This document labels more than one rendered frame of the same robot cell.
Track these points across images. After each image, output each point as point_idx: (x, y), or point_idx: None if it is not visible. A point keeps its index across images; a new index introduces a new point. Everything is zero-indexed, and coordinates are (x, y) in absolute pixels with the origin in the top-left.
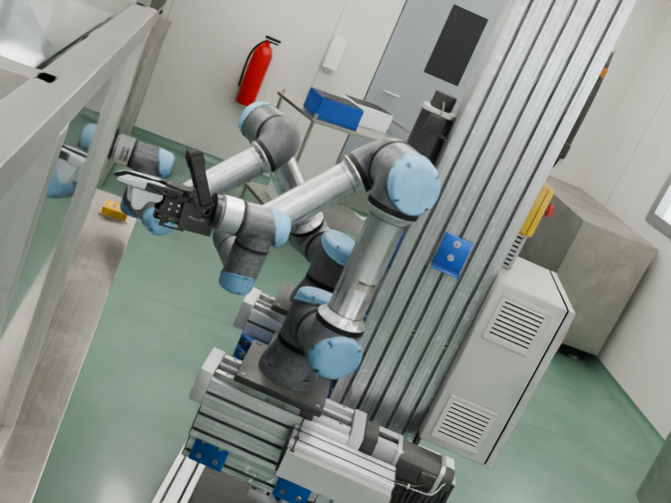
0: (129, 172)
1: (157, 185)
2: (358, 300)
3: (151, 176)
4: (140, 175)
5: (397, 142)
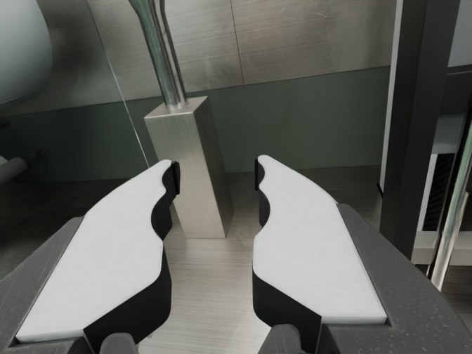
0: (260, 168)
1: (35, 259)
2: None
3: (352, 248)
4: (265, 199)
5: None
